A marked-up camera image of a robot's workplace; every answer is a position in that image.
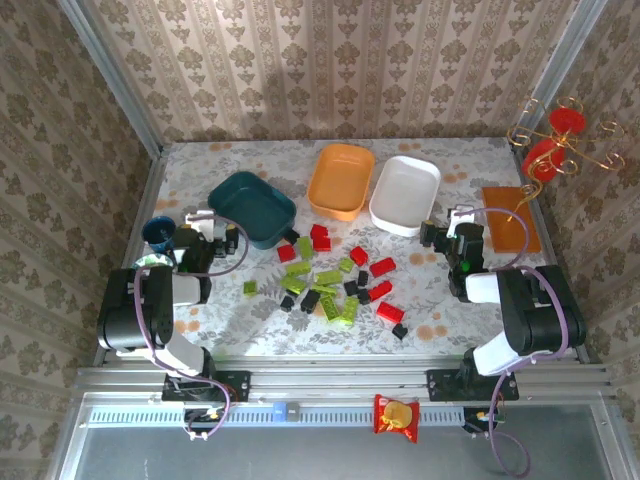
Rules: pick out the teal plastic container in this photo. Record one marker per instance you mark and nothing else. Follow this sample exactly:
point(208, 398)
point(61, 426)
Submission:
point(250, 205)

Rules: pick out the green square lego brick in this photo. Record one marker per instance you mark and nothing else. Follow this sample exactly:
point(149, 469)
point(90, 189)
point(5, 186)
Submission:
point(249, 288)
point(346, 264)

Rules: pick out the red long lego brick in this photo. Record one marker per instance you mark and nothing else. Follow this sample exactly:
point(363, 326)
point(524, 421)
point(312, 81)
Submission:
point(382, 267)
point(390, 312)
point(380, 290)

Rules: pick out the green long lego brick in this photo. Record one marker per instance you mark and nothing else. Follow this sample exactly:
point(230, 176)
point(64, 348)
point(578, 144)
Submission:
point(325, 289)
point(330, 307)
point(298, 268)
point(305, 247)
point(349, 310)
point(293, 284)
point(328, 277)

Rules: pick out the black long lego brick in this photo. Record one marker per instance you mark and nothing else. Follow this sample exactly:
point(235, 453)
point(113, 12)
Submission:
point(309, 300)

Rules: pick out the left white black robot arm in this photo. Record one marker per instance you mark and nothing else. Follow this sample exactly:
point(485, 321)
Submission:
point(120, 310)

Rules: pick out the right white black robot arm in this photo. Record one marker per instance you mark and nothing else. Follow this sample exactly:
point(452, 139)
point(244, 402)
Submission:
point(540, 320)

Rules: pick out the white plastic container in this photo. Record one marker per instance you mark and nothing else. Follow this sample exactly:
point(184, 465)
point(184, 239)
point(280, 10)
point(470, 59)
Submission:
point(402, 195)

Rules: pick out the leaf pattern bowl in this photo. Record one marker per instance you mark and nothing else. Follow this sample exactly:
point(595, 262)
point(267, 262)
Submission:
point(152, 262)

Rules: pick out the dark blue mug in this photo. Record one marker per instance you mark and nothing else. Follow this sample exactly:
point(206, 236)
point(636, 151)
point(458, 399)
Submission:
point(157, 232)

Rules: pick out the orange rectangular board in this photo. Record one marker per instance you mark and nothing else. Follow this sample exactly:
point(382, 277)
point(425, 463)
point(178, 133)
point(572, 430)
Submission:
point(500, 200)

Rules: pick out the floral patterned tablecloth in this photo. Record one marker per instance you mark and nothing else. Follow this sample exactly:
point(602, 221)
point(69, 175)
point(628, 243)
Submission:
point(450, 310)

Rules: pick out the orange plastic container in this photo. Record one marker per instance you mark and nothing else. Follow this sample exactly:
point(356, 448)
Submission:
point(340, 175)

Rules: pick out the red candle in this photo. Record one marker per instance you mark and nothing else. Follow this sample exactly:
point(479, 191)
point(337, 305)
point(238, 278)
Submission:
point(567, 120)
point(537, 152)

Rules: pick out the black board with yellow connector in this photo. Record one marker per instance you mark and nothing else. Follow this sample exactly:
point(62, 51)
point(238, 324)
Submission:
point(205, 415)
point(482, 416)

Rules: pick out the red snack packet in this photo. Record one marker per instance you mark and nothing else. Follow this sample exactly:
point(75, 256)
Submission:
point(395, 417)

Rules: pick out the grey metal panel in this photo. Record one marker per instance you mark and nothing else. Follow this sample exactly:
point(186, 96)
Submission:
point(300, 455)

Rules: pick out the aluminium table side rail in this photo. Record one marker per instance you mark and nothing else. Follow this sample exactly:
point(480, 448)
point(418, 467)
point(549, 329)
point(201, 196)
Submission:
point(551, 255)
point(146, 200)

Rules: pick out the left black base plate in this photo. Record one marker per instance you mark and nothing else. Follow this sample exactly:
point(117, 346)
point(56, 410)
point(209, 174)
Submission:
point(240, 385)

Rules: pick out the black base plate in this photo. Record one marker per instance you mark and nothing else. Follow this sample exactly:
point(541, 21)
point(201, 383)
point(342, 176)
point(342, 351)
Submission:
point(442, 385)
point(240, 385)

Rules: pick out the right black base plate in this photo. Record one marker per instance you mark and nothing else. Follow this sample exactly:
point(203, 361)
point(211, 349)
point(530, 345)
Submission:
point(442, 385)

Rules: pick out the aluminium mounting rail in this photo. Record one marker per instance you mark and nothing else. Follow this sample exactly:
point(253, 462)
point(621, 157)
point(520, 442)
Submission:
point(340, 380)

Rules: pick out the aluminium frame post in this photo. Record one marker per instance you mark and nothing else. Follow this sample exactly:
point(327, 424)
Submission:
point(111, 75)
point(552, 75)

